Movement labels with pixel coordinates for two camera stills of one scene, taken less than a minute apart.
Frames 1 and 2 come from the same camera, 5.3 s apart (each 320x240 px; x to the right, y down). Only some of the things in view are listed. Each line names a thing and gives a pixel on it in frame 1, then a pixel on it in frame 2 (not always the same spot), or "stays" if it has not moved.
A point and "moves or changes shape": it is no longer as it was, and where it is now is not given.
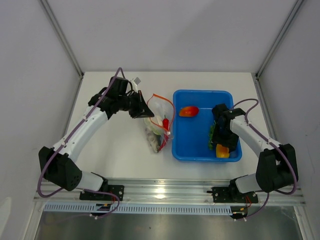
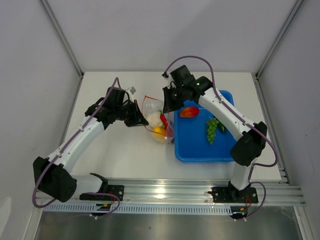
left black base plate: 117,190 stays
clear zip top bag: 163,111 moves or changes shape
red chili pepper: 165,122 moves or changes shape
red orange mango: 189,111 stays
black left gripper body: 135,105 to 130,114
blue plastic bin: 190,135 stays
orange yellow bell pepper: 221,151 to 159,133
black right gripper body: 224,137 to 174,98
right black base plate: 231,195 stays
